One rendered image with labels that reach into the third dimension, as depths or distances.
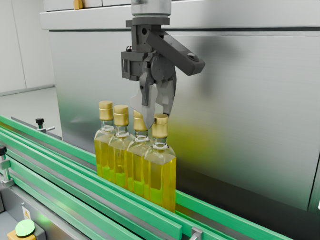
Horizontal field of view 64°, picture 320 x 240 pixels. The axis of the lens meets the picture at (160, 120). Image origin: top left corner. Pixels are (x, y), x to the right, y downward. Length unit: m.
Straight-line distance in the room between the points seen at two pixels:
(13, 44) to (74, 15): 5.81
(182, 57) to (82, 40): 0.54
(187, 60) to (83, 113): 0.63
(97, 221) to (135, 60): 0.34
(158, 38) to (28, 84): 6.46
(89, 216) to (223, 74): 0.43
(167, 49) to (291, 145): 0.31
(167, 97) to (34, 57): 6.44
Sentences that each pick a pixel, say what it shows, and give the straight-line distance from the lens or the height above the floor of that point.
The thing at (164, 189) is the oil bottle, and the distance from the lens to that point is 0.57.
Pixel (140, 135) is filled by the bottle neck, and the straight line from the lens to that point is 0.58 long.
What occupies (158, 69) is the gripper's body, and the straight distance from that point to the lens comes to 0.49.
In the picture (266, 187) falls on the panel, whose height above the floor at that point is 1.00.
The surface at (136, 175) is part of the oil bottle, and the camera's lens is 0.61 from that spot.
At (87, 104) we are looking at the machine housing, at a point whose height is 1.08.
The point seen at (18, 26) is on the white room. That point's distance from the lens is 6.78.
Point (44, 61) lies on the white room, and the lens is 7.02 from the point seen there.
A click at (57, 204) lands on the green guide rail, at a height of 0.92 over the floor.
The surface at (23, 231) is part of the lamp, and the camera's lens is 0.79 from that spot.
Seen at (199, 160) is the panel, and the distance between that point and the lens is 0.67.
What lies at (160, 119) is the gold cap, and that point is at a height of 1.16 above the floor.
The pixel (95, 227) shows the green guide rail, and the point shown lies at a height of 0.92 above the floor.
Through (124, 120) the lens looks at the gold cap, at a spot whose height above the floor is 1.13.
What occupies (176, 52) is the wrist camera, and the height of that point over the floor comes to 1.29.
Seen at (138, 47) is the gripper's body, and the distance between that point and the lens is 0.52.
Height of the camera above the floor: 1.33
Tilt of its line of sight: 19 degrees down
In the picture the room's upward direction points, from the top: straight up
